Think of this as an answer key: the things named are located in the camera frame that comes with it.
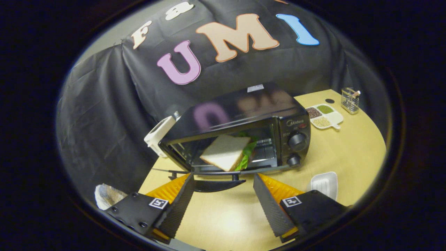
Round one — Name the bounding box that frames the small white rectangular dish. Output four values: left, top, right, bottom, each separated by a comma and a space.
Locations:
310, 172, 338, 201

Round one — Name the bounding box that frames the white divided seasoning dish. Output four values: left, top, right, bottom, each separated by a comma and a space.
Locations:
306, 104, 344, 130

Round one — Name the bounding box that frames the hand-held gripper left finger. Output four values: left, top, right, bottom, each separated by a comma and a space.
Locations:
104, 173, 196, 244

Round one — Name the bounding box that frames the black backdrop cloth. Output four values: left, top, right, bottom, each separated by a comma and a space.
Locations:
56, 0, 391, 196

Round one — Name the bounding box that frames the white bread lettuce sandwich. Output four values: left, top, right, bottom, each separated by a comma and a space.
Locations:
199, 132, 259, 172

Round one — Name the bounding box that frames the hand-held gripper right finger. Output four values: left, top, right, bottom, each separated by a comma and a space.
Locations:
253, 173, 349, 243

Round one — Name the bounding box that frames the crumpled silvery plastic bag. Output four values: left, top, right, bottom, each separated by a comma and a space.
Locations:
95, 184, 128, 211

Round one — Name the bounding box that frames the white plastic power strip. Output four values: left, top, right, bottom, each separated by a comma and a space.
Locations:
144, 115, 177, 158

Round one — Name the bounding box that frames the clear glass utensil holder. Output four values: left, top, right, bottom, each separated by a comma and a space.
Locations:
341, 87, 361, 115

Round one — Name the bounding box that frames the black toaster oven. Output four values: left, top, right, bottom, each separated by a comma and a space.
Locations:
153, 82, 312, 193

